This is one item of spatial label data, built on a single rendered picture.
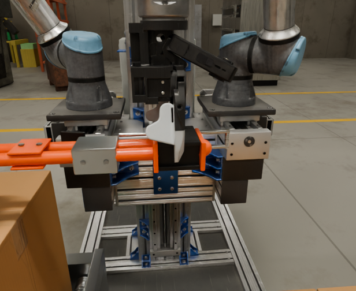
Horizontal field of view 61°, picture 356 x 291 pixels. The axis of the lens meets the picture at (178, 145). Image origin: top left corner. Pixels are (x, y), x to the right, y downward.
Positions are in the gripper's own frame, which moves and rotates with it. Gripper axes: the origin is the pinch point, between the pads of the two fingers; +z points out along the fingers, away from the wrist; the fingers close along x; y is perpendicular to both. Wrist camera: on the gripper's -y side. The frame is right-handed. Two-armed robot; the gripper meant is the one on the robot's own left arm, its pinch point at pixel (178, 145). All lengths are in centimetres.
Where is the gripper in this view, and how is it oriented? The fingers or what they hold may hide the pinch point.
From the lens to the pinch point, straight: 52.0
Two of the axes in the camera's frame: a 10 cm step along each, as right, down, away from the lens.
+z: 0.0, 9.3, 3.8
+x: 1.0, 3.8, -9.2
